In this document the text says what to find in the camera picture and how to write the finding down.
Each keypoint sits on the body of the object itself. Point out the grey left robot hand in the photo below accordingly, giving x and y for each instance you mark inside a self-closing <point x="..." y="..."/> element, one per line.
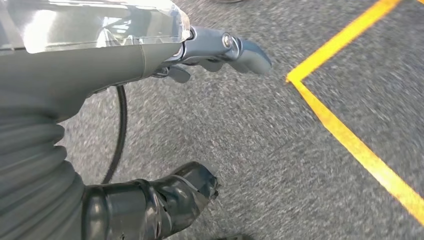
<point x="82" y="66"/>

